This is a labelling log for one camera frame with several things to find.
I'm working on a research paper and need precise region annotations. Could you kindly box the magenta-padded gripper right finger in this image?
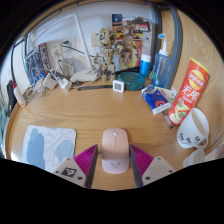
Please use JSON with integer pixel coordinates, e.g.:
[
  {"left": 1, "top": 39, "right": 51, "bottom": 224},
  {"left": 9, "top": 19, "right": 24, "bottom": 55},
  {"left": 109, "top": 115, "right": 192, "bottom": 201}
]
[{"left": 129, "top": 143, "right": 176, "bottom": 189}]

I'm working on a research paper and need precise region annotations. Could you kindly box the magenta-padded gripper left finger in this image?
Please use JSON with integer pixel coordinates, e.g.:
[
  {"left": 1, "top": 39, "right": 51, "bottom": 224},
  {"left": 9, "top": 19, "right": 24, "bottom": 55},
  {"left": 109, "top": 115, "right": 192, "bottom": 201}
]
[{"left": 52, "top": 143, "right": 100, "bottom": 189}]

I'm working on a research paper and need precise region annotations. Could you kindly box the pink computer mouse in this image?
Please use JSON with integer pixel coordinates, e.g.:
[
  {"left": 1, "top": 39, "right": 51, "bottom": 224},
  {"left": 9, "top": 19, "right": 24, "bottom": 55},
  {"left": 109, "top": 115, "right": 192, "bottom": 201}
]
[{"left": 101, "top": 127, "right": 130, "bottom": 175}]

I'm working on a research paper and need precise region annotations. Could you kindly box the white blue-blotched mouse pad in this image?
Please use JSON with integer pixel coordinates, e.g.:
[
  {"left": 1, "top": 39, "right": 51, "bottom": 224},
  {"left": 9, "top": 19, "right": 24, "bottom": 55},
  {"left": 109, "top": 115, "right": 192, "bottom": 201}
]
[{"left": 20, "top": 125, "right": 77, "bottom": 171}]

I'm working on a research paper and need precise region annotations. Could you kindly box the small frosted cup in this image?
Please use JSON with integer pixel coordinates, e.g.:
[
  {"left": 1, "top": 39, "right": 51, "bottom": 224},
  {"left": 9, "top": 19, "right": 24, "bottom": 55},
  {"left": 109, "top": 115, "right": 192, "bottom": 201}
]
[{"left": 182, "top": 146, "right": 208, "bottom": 168}]

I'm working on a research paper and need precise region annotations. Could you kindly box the dark blue pen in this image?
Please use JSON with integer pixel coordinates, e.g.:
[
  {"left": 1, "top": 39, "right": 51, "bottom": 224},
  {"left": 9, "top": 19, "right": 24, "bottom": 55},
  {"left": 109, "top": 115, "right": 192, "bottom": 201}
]
[{"left": 162, "top": 109, "right": 174, "bottom": 129}]

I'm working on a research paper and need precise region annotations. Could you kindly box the white mug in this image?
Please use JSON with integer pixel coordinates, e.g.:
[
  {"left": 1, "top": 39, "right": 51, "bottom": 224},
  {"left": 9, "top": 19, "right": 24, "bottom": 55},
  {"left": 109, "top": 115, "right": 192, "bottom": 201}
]
[{"left": 176, "top": 107, "right": 210, "bottom": 150}]

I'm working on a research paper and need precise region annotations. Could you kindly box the blue tissue pack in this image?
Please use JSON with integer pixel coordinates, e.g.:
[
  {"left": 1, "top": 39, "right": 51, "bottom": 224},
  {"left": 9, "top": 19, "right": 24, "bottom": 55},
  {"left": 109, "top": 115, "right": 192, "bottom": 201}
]
[{"left": 141, "top": 84, "right": 178, "bottom": 115}]

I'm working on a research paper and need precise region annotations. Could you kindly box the red chips can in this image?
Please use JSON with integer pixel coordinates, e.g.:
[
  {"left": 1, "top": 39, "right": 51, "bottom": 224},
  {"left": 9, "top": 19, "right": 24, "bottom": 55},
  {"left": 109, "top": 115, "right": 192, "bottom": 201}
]
[{"left": 167, "top": 56, "right": 211, "bottom": 127}]

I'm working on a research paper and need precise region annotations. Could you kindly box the white charger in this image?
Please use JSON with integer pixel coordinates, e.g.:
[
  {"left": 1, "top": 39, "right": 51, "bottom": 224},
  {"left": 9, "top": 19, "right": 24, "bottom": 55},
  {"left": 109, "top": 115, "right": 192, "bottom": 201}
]
[
  {"left": 58, "top": 76, "right": 73, "bottom": 92},
  {"left": 43, "top": 71, "right": 59, "bottom": 90}
]

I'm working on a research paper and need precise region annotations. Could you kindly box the black pen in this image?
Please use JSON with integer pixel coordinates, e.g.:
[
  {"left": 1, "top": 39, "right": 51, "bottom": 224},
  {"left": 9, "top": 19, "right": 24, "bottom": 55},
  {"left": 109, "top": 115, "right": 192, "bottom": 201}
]
[{"left": 77, "top": 84, "right": 114, "bottom": 91}]

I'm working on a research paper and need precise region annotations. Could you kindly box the small white cube clock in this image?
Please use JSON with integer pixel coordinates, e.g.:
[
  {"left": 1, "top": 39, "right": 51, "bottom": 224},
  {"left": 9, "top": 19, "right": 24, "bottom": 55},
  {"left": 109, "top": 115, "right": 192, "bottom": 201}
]
[{"left": 112, "top": 79, "right": 126, "bottom": 93}]

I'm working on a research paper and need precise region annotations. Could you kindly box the teal round tin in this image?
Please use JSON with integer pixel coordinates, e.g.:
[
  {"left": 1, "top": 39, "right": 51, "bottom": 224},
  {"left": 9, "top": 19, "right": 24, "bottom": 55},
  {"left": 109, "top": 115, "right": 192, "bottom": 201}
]
[{"left": 117, "top": 71, "right": 146, "bottom": 92}]

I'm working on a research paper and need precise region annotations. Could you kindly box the white desk lamp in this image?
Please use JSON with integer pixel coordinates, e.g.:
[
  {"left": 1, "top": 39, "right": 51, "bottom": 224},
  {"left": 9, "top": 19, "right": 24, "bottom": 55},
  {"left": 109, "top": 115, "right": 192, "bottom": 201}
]
[{"left": 24, "top": 12, "right": 101, "bottom": 84}]

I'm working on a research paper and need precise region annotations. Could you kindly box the blue spray bottle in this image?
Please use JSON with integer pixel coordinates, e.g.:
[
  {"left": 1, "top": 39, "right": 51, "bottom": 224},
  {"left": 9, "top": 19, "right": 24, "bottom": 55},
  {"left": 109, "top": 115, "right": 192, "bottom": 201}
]
[{"left": 150, "top": 33, "right": 173, "bottom": 89}]

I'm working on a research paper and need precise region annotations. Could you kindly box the clear glass jar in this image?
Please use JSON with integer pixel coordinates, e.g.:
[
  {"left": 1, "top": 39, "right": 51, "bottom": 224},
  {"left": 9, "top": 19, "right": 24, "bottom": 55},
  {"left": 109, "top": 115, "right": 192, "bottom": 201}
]
[{"left": 61, "top": 59, "right": 76, "bottom": 79}]

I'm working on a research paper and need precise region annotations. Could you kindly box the blue model kit box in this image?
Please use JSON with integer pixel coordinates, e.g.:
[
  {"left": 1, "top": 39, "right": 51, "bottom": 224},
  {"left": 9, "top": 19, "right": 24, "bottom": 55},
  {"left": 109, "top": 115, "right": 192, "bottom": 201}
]
[{"left": 23, "top": 42, "right": 53, "bottom": 88}]

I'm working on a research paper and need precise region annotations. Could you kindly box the wooden robot figure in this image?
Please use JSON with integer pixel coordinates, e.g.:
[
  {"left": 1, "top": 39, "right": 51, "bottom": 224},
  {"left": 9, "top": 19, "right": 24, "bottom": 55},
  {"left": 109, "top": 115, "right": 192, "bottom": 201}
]
[{"left": 94, "top": 26, "right": 118, "bottom": 83}]

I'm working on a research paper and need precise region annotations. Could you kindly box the colourful picture box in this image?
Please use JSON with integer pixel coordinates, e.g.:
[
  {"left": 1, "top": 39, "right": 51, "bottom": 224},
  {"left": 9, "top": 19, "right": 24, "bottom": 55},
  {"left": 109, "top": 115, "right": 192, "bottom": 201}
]
[{"left": 111, "top": 13, "right": 158, "bottom": 71}]

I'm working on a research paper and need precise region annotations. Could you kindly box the grey metal shelf frame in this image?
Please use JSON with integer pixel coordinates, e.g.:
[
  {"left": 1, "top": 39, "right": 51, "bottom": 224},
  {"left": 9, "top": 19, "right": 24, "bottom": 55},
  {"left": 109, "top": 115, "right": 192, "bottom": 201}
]
[{"left": 11, "top": 1, "right": 184, "bottom": 90}]

